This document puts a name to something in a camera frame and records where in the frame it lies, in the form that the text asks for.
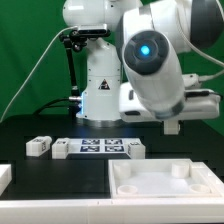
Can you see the white left fence piece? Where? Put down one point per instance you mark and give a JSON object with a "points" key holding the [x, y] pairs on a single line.
{"points": [[5, 176]]}

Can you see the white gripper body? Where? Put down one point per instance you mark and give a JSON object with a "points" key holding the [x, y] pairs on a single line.
{"points": [[197, 107]]}

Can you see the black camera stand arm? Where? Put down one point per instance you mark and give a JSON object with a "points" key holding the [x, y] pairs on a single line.
{"points": [[71, 66]]}

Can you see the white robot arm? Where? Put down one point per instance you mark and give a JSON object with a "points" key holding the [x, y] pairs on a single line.
{"points": [[133, 72]]}

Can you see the grey camera on stand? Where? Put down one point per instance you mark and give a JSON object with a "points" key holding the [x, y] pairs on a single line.
{"points": [[96, 30]]}

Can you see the white square table top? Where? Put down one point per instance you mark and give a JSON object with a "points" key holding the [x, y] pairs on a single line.
{"points": [[150, 178]]}

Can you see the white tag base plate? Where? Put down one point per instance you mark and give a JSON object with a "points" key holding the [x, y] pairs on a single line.
{"points": [[101, 146]]}

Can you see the white front fence rail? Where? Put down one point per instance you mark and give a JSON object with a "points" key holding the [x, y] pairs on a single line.
{"points": [[113, 211]]}

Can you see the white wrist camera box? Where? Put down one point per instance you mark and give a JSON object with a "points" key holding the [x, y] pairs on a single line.
{"points": [[191, 81]]}

